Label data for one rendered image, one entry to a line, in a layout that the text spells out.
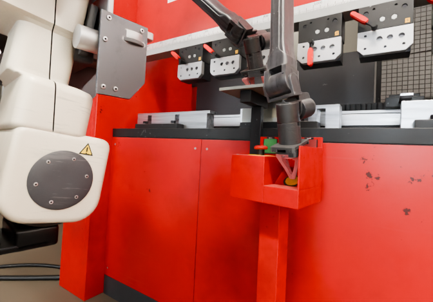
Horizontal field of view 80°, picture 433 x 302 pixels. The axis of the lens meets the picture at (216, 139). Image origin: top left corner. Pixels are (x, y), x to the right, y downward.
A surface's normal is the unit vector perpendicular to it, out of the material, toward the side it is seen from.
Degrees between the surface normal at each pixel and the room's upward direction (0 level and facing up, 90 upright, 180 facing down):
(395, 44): 90
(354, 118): 90
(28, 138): 90
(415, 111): 90
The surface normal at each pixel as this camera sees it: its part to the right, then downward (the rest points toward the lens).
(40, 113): 0.73, 0.01
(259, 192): -0.64, -0.06
